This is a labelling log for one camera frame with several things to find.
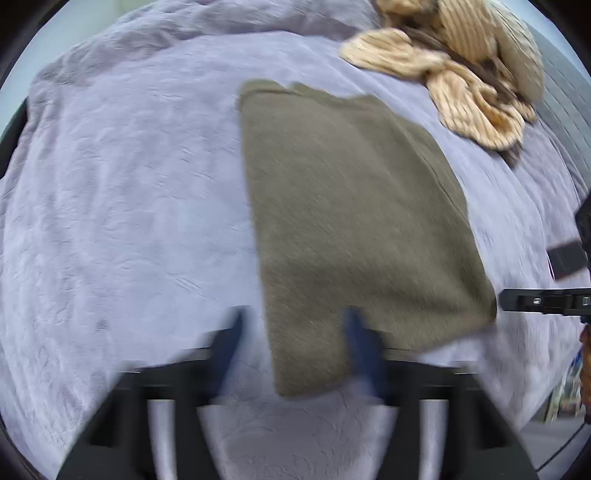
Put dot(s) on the lavender plush bed blanket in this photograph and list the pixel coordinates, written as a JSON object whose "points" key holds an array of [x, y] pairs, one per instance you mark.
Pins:
{"points": [[126, 233]]}

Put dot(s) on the cream striped garment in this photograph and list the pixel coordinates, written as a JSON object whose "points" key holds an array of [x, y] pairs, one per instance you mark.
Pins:
{"points": [[451, 46]]}

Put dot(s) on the black pillow at bedside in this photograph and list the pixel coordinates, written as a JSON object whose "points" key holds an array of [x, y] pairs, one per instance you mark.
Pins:
{"points": [[11, 136]]}

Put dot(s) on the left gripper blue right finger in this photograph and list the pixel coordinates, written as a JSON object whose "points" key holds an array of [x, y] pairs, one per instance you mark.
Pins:
{"points": [[479, 442]]}

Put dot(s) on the olive brown knit sweater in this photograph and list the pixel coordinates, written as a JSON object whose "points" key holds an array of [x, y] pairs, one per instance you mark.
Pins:
{"points": [[354, 205]]}

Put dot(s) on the black smartphone red case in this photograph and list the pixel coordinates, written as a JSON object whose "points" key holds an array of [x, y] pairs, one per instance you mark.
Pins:
{"points": [[567, 259]]}

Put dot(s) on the grey quilted mattress cover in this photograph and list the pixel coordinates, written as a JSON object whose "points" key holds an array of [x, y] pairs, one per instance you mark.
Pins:
{"points": [[565, 110]]}

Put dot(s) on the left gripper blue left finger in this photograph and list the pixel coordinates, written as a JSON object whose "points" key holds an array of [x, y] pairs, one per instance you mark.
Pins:
{"points": [[116, 442]]}

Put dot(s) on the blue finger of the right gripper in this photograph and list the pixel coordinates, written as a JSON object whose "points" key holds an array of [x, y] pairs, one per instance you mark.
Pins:
{"points": [[570, 302]]}

